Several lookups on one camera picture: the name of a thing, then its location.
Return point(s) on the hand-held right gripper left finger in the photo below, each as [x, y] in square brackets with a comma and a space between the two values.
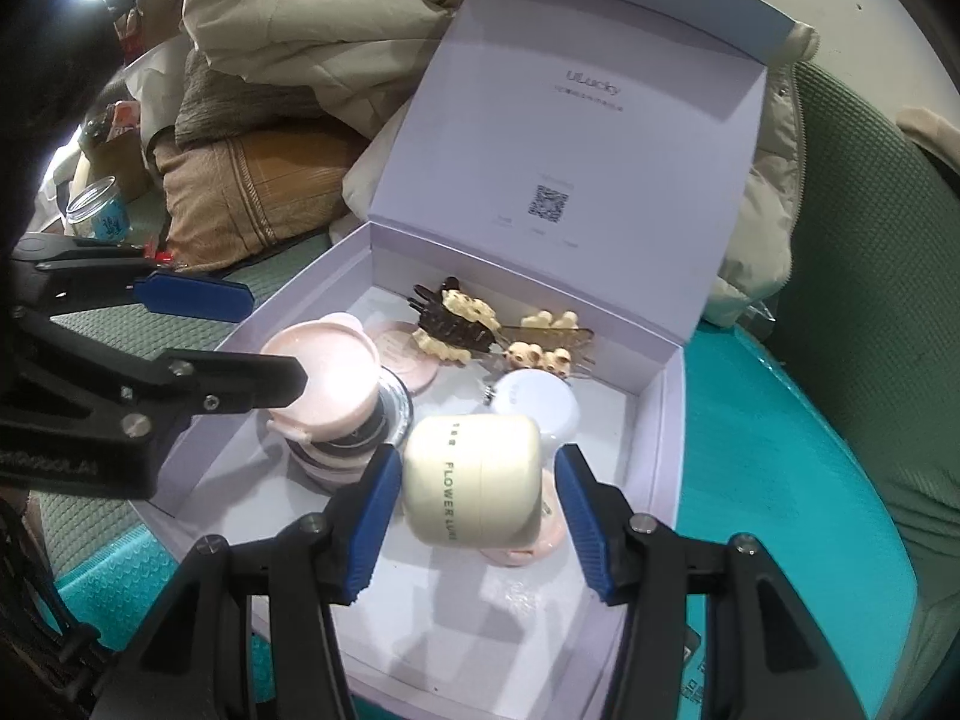
[371, 517]

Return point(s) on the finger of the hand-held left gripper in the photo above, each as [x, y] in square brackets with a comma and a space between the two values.
[240, 382]
[195, 298]

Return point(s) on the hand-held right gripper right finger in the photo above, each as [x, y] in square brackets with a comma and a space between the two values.
[592, 525]

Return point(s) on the pink round compact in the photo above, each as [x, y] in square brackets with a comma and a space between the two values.
[401, 356]
[551, 532]

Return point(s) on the glass powder jar pink lid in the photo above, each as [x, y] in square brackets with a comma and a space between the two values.
[330, 375]

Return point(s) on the cream cosmetic jar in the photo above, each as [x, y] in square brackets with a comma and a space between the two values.
[472, 480]

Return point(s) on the white round case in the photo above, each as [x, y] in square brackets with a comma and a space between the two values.
[540, 401]

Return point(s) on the gold bear hair claw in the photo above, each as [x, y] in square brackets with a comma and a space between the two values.
[540, 352]

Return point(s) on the black bear hair claw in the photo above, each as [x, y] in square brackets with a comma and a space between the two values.
[450, 322]

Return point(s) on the white hinged gift box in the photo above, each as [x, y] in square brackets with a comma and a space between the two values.
[600, 202]

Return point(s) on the tan striped pillow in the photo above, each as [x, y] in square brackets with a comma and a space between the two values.
[247, 195]

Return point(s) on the printed glass jar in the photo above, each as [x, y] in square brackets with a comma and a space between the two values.
[97, 210]

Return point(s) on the cardboard box with packets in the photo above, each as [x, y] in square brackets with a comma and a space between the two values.
[112, 161]

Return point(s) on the red white snack packet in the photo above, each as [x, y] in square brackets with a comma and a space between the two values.
[127, 118]

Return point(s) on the teal bubble mailer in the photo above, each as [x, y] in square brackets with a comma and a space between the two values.
[787, 502]

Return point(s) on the grey-brown heathered pillow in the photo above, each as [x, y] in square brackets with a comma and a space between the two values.
[240, 101]

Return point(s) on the white pillow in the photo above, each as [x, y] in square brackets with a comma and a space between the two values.
[154, 82]

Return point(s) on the green covered sofa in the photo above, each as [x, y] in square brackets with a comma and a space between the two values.
[847, 202]

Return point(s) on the beige cloth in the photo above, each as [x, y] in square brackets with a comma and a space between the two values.
[934, 142]

